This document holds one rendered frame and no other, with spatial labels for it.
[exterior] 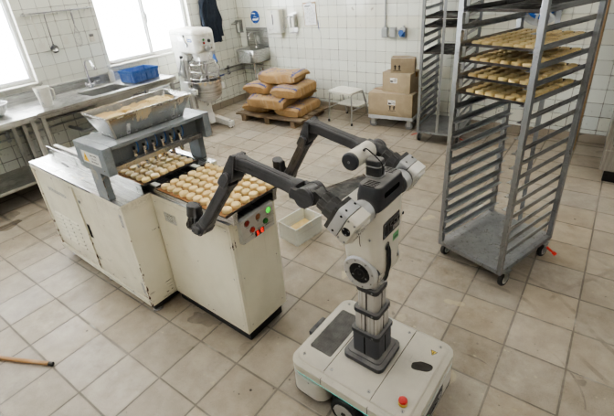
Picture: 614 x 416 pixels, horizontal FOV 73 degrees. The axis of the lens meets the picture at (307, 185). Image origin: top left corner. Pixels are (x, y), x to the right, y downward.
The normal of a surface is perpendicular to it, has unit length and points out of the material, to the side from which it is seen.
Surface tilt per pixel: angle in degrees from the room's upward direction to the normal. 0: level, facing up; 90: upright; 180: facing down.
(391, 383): 0
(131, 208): 90
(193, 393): 0
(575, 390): 0
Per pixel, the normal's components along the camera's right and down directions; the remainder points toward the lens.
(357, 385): -0.07, -0.89
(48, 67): 0.81, 0.22
